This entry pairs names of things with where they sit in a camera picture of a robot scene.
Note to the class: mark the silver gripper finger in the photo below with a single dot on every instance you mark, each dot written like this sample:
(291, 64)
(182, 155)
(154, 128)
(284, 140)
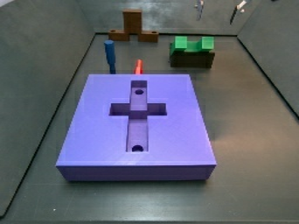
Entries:
(199, 8)
(236, 10)

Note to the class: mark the green U-shaped block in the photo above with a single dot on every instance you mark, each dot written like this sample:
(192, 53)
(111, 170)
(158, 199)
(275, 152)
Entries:
(183, 45)

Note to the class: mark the purple board with cross slot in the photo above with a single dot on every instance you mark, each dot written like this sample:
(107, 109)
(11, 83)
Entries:
(136, 130)

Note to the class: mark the brown T-shaped block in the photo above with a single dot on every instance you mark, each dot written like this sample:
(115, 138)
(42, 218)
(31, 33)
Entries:
(132, 19)

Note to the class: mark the blue cylindrical peg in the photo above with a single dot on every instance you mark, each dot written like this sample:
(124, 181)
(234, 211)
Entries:
(111, 56)

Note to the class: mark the red cylindrical peg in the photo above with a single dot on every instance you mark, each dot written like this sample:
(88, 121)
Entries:
(139, 67)

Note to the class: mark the dark grey fixture bracket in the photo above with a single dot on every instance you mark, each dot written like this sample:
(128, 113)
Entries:
(191, 59)

